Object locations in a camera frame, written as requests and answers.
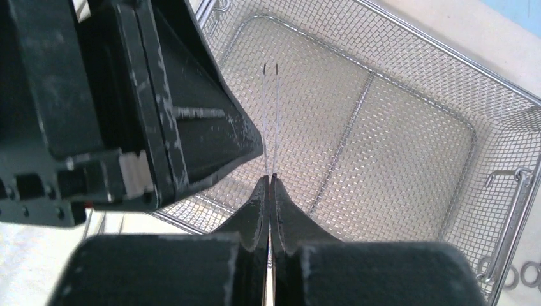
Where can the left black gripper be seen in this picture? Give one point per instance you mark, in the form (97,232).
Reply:
(72,133)

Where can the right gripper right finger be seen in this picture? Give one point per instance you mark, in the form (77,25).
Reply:
(312,267)

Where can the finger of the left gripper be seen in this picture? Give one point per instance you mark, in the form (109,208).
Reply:
(185,128)

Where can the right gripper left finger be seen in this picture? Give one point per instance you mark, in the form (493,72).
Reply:
(225,267)

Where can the fine steel tweezers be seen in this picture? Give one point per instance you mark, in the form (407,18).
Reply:
(271,118)

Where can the metal mesh instrument tray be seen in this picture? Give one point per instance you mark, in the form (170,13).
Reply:
(386,133)

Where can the beige wrapping cloth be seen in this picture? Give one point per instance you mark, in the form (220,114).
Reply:
(32,257)

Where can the small steel scissors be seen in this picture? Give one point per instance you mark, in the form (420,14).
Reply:
(512,278)

